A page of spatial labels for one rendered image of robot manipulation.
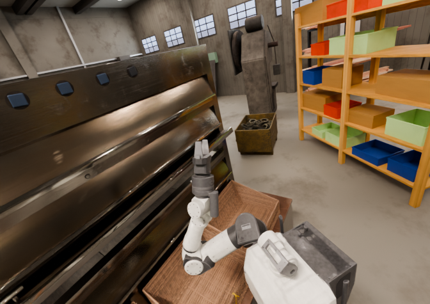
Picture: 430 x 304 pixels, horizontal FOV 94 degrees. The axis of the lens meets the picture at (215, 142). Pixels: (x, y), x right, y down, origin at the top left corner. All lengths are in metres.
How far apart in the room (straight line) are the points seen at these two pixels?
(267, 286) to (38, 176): 0.92
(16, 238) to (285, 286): 0.98
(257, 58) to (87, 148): 4.60
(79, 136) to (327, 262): 1.09
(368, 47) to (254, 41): 2.90
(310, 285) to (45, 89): 1.15
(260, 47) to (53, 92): 4.71
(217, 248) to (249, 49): 4.88
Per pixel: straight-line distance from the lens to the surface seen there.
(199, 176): 0.78
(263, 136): 3.75
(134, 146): 1.21
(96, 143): 1.11
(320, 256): 0.81
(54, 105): 1.06
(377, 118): 3.26
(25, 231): 1.13
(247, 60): 5.30
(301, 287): 0.75
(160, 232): 1.52
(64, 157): 1.07
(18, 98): 1.02
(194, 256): 0.95
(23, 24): 10.79
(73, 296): 1.34
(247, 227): 0.87
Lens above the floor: 2.06
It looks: 25 degrees down
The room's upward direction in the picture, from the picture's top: 13 degrees counter-clockwise
